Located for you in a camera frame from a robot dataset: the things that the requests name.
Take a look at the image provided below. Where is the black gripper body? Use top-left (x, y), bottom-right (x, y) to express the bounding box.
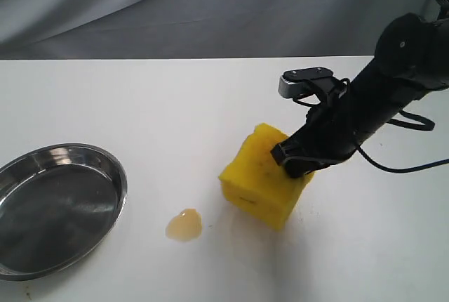
top-left (284, 100), bottom-right (358, 168)

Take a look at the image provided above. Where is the yellow sponge block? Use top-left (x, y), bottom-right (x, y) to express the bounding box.
top-left (219, 123), bottom-right (314, 230)

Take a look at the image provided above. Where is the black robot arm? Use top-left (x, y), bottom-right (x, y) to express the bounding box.
top-left (271, 0), bottom-right (448, 178)

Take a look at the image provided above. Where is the brown liquid spill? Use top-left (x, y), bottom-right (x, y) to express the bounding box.
top-left (165, 208), bottom-right (203, 242)

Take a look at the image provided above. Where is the round stainless steel pan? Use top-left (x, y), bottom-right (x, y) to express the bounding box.
top-left (1, 143), bottom-right (127, 282)

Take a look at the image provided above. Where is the grey fabric backdrop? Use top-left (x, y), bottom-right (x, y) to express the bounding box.
top-left (1, 0), bottom-right (438, 60)

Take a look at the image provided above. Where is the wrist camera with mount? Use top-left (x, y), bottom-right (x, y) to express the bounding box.
top-left (278, 67), bottom-right (346, 107)

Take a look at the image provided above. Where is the black cable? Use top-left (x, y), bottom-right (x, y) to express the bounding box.
top-left (354, 108), bottom-right (449, 173)

